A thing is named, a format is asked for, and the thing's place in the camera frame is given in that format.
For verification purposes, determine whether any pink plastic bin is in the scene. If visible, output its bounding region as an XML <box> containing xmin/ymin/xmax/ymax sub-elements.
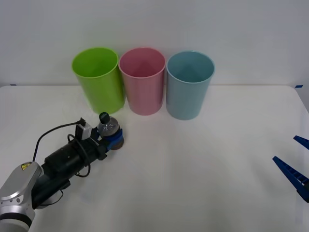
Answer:
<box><xmin>118</xmin><ymin>47</ymin><xmax>167</xmax><ymax>116</ymax></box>

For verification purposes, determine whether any clear bottle with black cap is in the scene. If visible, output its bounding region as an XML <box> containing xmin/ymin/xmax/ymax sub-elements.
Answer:
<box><xmin>96</xmin><ymin>112</ymin><xmax>125</xmax><ymax>151</ymax></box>

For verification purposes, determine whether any yellow-green plastic bin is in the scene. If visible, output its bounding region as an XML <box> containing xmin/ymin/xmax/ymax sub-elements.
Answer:
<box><xmin>71</xmin><ymin>47</ymin><xmax>126</xmax><ymax>116</ymax></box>

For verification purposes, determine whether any pale blue plastic bin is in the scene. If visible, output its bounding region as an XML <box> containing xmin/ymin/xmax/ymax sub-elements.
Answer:
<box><xmin>165</xmin><ymin>50</ymin><xmax>216</xmax><ymax>121</ymax></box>

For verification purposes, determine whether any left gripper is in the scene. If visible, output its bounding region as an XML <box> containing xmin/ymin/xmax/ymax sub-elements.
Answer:
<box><xmin>77</xmin><ymin>127</ymin><xmax>124</xmax><ymax>168</ymax></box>

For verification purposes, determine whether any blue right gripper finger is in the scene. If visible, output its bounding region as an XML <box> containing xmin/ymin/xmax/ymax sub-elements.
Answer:
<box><xmin>293</xmin><ymin>135</ymin><xmax>309</xmax><ymax>149</ymax></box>
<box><xmin>272</xmin><ymin>156</ymin><xmax>309</xmax><ymax>203</ymax></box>

